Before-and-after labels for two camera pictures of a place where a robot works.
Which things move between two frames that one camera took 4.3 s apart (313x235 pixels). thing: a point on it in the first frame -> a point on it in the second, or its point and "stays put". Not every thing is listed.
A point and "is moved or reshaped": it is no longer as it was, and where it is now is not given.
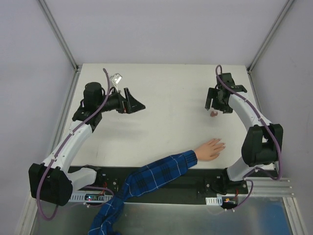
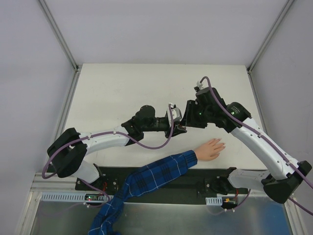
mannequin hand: x=210 y=150 stays put
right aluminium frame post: x=270 y=34 stays put
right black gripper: x=220 y=97 -> x=190 y=114
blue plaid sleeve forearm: x=153 y=175 stays put
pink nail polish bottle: x=213 y=113 is moved or reshaped
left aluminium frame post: x=58 y=34 stays put
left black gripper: x=126 y=101 -> x=169 y=125
